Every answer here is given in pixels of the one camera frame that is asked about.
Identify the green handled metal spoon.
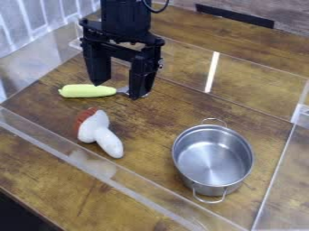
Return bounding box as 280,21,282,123
56,83,151,99

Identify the plush mushroom toy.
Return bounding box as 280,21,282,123
74,107,124,159

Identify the clear acrylic enclosure wall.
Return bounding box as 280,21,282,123
0,19,309,231

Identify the clear acrylic bracket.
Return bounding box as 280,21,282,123
68,39,82,51

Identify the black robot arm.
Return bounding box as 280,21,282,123
80,0,167,99

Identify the stainless steel pot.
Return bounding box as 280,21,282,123
171,117,254,204

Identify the black strip on table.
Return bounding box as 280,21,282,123
195,4,276,29

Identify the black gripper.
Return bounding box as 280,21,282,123
80,19,166,100

